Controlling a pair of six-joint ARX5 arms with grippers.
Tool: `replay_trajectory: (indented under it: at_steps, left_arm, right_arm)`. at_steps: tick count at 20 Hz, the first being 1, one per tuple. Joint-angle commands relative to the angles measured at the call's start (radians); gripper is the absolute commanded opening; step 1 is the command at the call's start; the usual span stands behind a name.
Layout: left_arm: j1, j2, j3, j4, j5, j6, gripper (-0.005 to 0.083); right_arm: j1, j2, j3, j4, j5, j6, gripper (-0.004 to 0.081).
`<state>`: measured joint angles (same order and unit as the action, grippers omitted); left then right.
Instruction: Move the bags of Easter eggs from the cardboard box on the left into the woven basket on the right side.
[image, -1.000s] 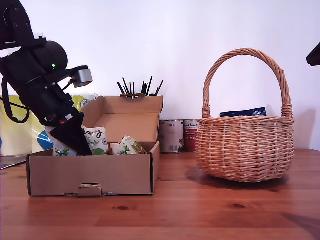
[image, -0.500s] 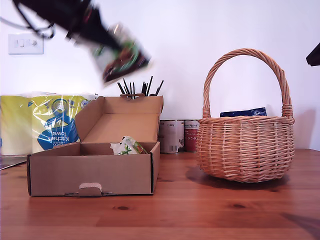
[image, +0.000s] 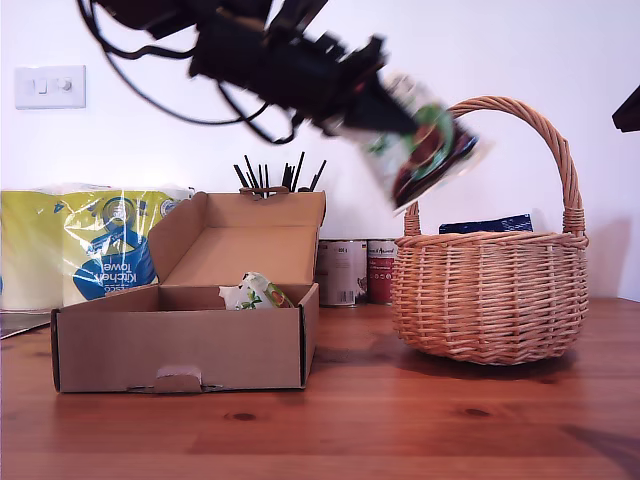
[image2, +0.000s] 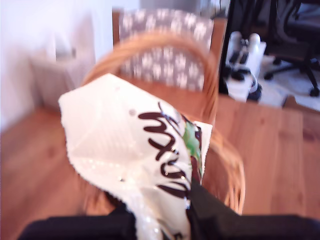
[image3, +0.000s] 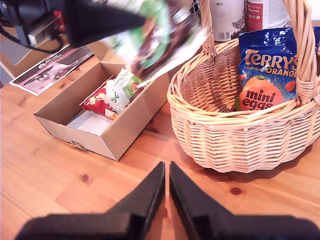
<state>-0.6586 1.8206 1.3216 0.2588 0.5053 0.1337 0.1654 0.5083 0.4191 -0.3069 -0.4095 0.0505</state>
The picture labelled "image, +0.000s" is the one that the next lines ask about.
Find white Galaxy mini eggs bag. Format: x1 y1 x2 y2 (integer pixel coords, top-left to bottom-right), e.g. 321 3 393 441
357 69 494 216
218 271 295 312

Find blue chocolate eggs bag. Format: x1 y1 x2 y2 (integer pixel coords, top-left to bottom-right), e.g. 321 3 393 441
438 212 534 236

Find open brown cardboard box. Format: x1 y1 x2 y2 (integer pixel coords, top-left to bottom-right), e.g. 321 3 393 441
49 186 327 395

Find red label tin can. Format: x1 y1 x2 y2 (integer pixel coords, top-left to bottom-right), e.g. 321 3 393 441
367 238 399 306

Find white label tin can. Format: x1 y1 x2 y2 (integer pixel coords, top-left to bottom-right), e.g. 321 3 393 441
317 239 369 308

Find Tesco kitchen towel pack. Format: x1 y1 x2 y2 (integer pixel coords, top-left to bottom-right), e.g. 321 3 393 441
0 182 196 312

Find printed black grey flyer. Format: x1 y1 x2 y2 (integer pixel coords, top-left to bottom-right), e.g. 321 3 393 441
0 310 52 341

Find thick black cable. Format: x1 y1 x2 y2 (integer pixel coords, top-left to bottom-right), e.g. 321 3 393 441
218 83 297 145

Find thin black cable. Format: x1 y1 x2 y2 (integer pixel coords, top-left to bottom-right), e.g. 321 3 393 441
76 0 274 126

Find woven wicker basket with handle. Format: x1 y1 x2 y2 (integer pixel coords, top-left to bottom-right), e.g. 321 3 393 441
391 95 590 366

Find white wall light switch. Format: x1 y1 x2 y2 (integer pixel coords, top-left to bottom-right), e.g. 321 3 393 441
13 65 87 111

